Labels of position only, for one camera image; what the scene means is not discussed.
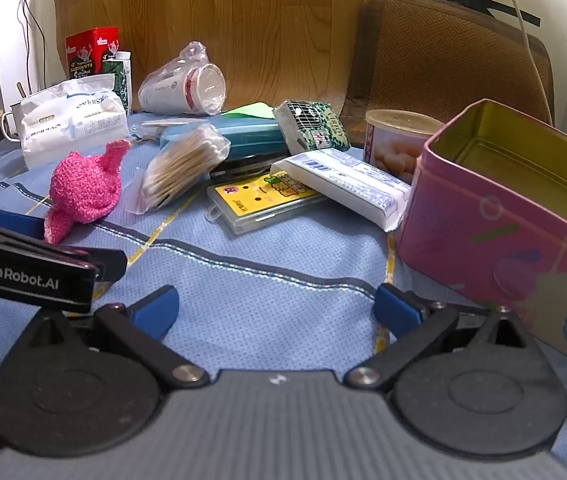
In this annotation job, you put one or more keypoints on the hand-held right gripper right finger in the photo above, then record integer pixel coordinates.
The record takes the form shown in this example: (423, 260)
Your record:
(396, 310)

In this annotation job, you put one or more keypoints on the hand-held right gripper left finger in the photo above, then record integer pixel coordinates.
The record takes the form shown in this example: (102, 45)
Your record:
(156, 310)

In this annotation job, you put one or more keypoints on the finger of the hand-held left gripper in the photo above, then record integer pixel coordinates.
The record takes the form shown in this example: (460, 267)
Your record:
(111, 265)
(11, 222)

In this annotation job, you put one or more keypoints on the pink crocheted toy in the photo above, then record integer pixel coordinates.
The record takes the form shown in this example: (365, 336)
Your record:
(83, 185)

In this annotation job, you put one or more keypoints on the pink tin box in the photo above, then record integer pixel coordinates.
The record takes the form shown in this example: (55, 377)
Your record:
(488, 240)

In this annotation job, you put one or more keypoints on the bag of cotton swabs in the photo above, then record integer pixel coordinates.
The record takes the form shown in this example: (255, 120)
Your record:
(178, 170)

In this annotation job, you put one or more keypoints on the white tissue pack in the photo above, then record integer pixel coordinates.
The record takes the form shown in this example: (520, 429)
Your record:
(353, 185)

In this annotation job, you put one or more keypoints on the blue plastic case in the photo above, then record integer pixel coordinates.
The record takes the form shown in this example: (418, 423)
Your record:
(248, 137)

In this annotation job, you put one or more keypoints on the green patterned tissue pack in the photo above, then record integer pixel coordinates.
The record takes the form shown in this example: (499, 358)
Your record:
(313, 125)

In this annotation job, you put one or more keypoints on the metal mug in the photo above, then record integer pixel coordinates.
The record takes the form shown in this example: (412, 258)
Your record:
(11, 125)

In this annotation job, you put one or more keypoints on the white wet wipes pack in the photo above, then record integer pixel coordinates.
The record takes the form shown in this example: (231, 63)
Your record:
(63, 125)

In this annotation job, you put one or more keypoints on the yellow card case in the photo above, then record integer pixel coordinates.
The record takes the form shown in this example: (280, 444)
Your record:
(248, 202)

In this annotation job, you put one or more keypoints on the round snack can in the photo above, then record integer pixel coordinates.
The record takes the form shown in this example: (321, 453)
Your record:
(388, 150)

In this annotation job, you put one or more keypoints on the black flat case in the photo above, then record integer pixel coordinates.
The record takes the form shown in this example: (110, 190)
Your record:
(243, 166)

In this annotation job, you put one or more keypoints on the green and white carton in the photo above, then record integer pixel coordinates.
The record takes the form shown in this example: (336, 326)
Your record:
(122, 80)

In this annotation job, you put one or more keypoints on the red box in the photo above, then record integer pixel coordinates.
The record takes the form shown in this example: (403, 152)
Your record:
(91, 52)

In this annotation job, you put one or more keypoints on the bagged paper cups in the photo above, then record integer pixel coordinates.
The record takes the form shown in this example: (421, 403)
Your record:
(183, 87)

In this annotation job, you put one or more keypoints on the green cloth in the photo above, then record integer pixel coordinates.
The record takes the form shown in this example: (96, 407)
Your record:
(251, 109)

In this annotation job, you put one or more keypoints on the wood-pattern board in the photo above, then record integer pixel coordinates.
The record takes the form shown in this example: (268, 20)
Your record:
(263, 25)

